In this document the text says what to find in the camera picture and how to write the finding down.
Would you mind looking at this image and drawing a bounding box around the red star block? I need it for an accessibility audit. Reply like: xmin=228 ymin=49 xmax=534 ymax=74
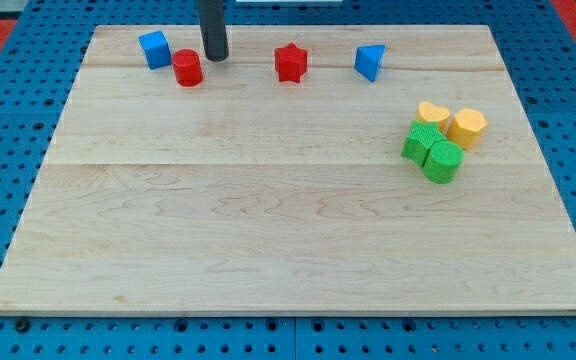
xmin=274 ymin=43 xmax=308 ymax=83

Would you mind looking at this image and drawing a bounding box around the green star block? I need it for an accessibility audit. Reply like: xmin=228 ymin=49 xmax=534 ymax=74
xmin=401 ymin=120 xmax=447 ymax=167

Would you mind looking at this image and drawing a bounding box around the blue cube block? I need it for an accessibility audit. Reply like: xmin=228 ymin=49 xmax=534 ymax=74
xmin=138 ymin=30 xmax=171 ymax=70

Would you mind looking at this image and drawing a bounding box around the light wooden board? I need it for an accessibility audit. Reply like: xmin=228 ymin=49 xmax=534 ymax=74
xmin=0 ymin=25 xmax=576 ymax=317

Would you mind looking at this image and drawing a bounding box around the blue triangular prism block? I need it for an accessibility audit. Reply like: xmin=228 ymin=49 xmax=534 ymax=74
xmin=354 ymin=44 xmax=387 ymax=82

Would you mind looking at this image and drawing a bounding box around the red cylinder block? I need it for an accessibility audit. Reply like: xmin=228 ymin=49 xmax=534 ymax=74
xmin=172 ymin=49 xmax=203 ymax=87

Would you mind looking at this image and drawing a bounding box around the yellow heart block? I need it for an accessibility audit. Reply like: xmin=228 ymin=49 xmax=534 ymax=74
xmin=415 ymin=101 xmax=451 ymax=132

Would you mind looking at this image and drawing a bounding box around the green cylinder block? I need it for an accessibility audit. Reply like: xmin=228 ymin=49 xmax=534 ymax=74
xmin=423 ymin=141 xmax=464 ymax=184

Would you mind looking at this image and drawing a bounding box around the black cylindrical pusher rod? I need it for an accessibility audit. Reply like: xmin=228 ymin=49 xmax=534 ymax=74
xmin=197 ymin=0 xmax=229 ymax=62

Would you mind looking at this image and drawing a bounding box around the yellow hexagon block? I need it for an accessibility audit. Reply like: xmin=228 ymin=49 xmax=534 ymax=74
xmin=446 ymin=108 xmax=488 ymax=150

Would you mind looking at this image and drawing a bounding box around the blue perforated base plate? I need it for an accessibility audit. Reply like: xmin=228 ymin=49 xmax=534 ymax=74
xmin=0 ymin=1 xmax=576 ymax=359

